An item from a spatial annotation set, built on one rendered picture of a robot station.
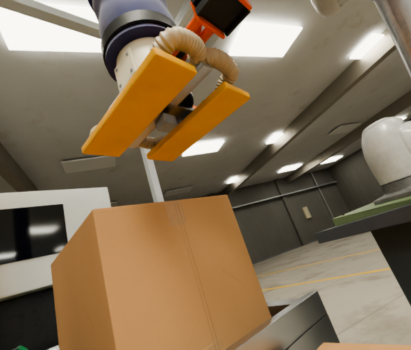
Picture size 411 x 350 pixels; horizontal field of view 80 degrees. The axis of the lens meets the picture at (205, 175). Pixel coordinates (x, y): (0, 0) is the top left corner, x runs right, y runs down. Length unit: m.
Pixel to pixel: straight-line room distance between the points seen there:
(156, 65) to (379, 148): 0.80
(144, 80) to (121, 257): 0.35
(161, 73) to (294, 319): 0.63
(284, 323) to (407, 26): 0.96
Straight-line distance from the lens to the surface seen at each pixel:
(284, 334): 0.69
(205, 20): 0.59
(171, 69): 0.49
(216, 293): 0.65
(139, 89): 0.51
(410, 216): 0.84
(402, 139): 1.04
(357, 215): 1.02
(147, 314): 0.56
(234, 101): 0.63
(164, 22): 0.72
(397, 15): 1.12
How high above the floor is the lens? 0.78
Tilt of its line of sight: 19 degrees up
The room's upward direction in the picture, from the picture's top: 19 degrees counter-clockwise
